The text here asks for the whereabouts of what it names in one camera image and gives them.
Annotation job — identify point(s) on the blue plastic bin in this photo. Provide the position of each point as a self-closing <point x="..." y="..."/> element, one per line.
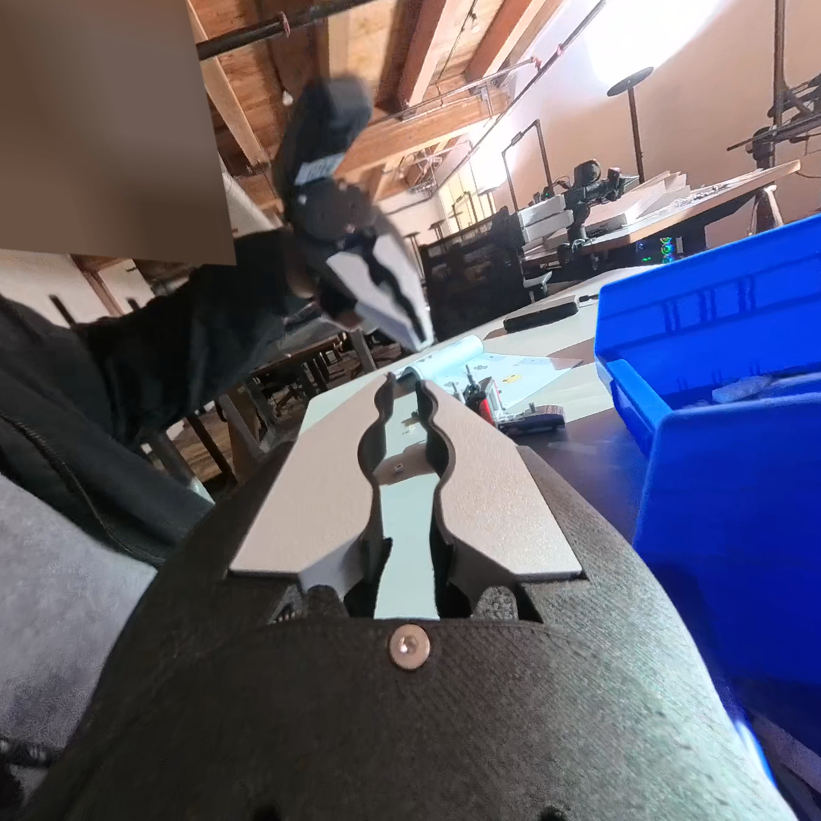
<point x="705" y="301"/>
<point x="737" y="545"/>

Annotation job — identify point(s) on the black robot equipment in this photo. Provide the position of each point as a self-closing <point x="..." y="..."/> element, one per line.
<point x="587" y="179"/>

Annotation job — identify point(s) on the black ceiling pipe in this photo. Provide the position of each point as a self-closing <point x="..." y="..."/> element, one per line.
<point x="256" y="35"/>

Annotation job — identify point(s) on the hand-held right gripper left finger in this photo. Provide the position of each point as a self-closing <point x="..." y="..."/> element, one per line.
<point x="308" y="507"/>

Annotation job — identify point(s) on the person's black jacket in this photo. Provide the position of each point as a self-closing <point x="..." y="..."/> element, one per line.
<point x="64" y="436"/>

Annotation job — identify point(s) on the black floor lamp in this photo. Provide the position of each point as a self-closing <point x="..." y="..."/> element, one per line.
<point x="630" y="80"/>

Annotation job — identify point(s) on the black rack cabinet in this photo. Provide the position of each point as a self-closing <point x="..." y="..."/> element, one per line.
<point x="474" y="276"/>

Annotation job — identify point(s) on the white boxes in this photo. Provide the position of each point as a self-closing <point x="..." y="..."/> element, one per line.
<point x="542" y="218"/>

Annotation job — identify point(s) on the black camera rig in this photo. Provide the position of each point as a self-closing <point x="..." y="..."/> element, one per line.
<point x="763" y="144"/>

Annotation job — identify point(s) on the white plastic bag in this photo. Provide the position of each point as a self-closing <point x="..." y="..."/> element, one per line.
<point x="741" y="389"/>

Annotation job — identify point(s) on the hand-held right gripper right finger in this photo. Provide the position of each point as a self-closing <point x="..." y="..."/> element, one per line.
<point x="507" y="513"/>

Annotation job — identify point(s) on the person's left forearm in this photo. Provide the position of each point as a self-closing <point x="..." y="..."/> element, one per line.
<point x="192" y="333"/>

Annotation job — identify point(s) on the white desk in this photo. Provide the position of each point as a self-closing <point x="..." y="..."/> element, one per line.
<point x="577" y="397"/>

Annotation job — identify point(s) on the person's left hand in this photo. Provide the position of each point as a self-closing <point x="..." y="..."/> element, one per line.
<point x="300" y="279"/>

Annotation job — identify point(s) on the light blue instruction booklet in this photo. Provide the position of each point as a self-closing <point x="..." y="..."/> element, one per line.
<point x="526" y="375"/>

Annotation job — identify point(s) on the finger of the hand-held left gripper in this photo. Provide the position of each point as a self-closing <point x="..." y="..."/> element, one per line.
<point x="404" y="269"/>
<point x="365" y="295"/>

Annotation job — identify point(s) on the red black toy brick vehicle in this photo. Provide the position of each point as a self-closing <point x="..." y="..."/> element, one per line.
<point x="487" y="401"/>

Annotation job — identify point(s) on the wooden trestle table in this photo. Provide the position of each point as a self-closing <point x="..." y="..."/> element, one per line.
<point x="705" y="205"/>

